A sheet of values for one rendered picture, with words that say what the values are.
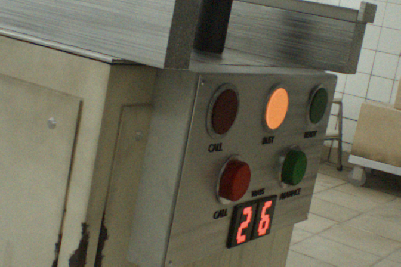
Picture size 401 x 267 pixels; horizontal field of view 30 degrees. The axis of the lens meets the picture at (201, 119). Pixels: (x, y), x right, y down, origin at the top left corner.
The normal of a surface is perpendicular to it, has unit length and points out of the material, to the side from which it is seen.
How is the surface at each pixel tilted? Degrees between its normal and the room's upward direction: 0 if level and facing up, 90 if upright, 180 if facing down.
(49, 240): 90
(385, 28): 90
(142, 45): 90
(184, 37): 90
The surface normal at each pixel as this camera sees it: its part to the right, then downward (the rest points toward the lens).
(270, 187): 0.83, 0.24
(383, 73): -0.52, 0.04
